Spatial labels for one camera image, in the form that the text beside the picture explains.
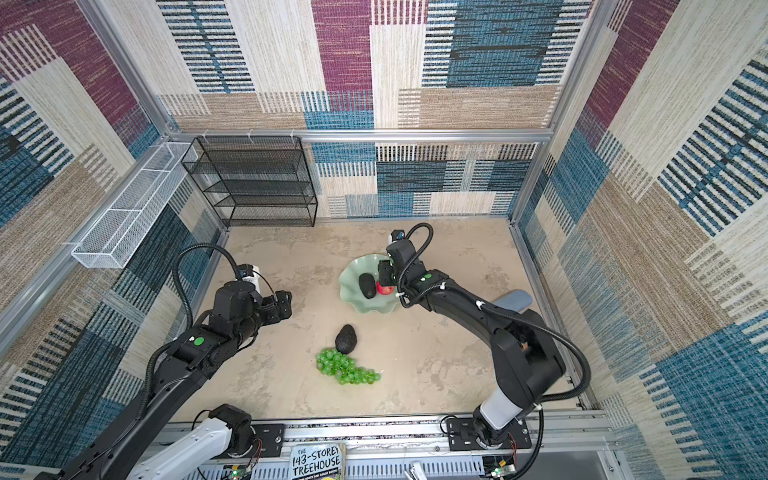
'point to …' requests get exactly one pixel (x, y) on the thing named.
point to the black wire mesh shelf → (255, 180)
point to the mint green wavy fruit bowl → (358, 280)
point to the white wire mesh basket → (112, 241)
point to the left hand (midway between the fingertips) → (277, 292)
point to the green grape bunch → (332, 362)
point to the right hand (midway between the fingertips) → (387, 270)
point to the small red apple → (384, 290)
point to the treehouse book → (318, 461)
